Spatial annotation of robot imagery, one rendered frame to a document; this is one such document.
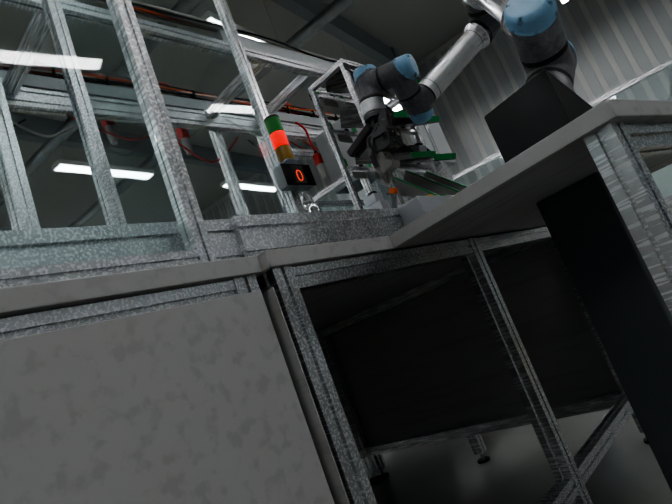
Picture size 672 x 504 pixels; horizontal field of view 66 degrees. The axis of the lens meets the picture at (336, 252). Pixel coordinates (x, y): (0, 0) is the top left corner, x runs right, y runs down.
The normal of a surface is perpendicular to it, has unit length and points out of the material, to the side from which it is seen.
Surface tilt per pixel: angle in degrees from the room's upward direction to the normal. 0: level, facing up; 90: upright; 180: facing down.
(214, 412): 90
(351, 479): 90
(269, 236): 90
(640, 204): 90
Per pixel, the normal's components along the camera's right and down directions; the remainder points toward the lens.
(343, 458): 0.68, -0.39
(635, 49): -0.55, 0.04
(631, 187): -0.77, 0.17
